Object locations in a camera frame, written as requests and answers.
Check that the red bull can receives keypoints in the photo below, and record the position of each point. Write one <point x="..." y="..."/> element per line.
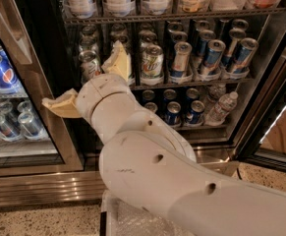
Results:
<point x="242" y="56"/>
<point x="212" y="57"/>
<point x="179" y="69"/>

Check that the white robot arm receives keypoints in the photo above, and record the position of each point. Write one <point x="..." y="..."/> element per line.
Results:
<point x="148" y="165"/>

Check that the stainless steel fridge base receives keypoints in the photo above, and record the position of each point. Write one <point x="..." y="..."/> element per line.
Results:
<point x="36" y="180"/>

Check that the front right 7up can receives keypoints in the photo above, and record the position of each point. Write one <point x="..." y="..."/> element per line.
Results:
<point x="152" y="65"/>

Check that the large pepsi can left fridge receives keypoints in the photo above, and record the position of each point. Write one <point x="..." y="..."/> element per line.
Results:
<point x="9" y="82"/>

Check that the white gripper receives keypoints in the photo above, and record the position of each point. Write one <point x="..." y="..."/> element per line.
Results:
<point x="98" y="89"/>

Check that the clear plastic bin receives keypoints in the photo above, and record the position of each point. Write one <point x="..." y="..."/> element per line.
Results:
<point x="108" y="217"/>

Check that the closed glass fridge door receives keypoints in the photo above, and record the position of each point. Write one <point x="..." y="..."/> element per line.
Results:
<point x="40" y="49"/>

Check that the bubble wrap sheet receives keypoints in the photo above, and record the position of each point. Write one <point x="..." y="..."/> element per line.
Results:
<point x="135" y="222"/>

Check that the clear water bottle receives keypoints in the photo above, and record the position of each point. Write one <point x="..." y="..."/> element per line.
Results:
<point x="221" y="109"/>

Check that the front left 7up can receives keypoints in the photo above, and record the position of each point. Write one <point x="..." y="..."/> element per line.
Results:
<point x="90" y="65"/>

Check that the open fridge door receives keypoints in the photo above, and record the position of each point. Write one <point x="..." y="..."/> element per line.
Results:
<point x="265" y="142"/>

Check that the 7up can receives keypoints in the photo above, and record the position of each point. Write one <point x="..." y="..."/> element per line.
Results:
<point x="152" y="65"/>
<point x="90" y="65"/>

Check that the blue pepsi can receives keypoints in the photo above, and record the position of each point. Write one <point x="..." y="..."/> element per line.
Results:
<point x="172" y="115"/>
<point x="194" y="114"/>
<point x="151" y="106"/>

